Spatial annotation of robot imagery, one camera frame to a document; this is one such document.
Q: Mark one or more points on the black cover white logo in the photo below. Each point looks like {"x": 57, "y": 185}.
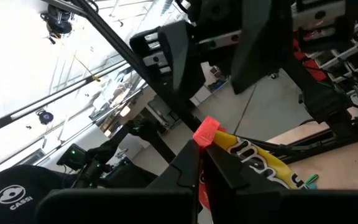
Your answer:
{"x": 14, "y": 196}

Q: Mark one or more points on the teal bowl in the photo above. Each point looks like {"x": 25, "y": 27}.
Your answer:
{"x": 312, "y": 186}

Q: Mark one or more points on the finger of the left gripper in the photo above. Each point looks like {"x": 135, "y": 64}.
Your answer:
{"x": 259, "y": 40}
{"x": 182, "y": 56}

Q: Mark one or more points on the iridescent metal spoon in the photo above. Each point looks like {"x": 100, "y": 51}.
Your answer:
{"x": 312, "y": 178}

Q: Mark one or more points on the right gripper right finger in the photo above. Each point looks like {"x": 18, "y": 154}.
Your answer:
{"x": 259, "y": 205}

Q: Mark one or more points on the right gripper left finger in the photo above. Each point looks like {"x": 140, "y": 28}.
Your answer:
{"x": 166, "y": 202}

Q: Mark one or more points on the red snack packet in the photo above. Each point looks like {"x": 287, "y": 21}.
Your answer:
{"x": 259, "y": 161}

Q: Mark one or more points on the black device green lights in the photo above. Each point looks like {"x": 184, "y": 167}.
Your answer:
{"x": 73, "y": 155}

